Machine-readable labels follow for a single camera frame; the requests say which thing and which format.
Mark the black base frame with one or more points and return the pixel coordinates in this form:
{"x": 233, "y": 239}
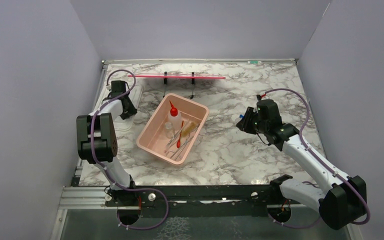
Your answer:
{"x": 177, "y": 200}

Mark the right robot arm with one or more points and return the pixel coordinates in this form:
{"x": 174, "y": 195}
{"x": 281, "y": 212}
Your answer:
{"x": 338, "y": 198}

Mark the pink plastic bin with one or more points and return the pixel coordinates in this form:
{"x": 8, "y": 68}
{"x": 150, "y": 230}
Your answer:
{"x": 152, "y": 139}

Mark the black wire stand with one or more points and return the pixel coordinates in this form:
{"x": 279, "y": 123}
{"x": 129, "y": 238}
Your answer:
{"x": 180, "y": 83}

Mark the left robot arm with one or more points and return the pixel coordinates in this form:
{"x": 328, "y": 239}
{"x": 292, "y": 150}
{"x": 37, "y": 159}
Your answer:
{"x": 97, "y": 141}

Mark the metal crucible tongs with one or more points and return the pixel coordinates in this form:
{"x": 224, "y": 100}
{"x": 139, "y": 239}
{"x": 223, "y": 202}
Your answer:
{"x": 173, "y": 152}

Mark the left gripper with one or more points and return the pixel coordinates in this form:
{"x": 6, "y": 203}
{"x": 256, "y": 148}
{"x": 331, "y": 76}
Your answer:
{"x": 132, "y": 111}

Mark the wash bottle red cap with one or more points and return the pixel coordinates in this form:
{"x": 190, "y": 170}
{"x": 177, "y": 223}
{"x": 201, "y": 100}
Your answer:
{"x": 174, "y": 117}

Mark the metal tweezers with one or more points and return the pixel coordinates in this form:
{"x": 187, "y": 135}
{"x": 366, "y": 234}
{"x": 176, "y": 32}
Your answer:
{"x": 173, "y": 139}

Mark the small glass jar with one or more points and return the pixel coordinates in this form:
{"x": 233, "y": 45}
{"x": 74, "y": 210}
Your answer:
{"x": 169, "y": 129}

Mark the bristle tube brush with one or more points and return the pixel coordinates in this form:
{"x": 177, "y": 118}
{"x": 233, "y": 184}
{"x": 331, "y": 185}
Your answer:
{"x": 188, "y": 128}

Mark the white bin lid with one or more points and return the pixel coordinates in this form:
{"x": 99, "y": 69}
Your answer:
{"x": 126, "y": 124}

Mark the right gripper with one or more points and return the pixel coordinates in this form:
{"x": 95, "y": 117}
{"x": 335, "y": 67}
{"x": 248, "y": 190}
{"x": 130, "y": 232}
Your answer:
{"x": 244, "y": 124}

